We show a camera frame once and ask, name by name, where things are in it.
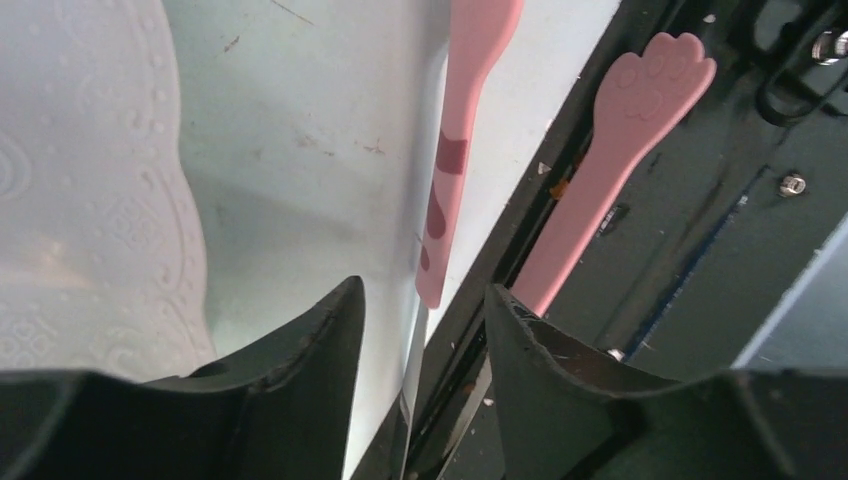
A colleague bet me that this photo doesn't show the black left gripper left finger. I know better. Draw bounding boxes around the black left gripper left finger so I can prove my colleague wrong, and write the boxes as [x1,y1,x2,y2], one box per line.
[1,276,366,479]

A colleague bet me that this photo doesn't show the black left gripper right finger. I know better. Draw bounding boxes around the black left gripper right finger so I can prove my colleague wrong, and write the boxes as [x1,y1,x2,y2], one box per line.
[484,285,847,479]

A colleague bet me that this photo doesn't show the white three-tier cake stand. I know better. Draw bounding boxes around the white three-tier cake stand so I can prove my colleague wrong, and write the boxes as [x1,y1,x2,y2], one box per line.
[1,1,216,382]

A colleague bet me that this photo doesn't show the pink-tipped metal tongs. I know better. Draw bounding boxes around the pink-tipped metal tongs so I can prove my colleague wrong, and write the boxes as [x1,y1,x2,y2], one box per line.
[390,0,718,480]

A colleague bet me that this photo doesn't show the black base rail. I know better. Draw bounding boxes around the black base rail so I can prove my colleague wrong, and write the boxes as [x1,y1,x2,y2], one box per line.
[407,1,847,479]

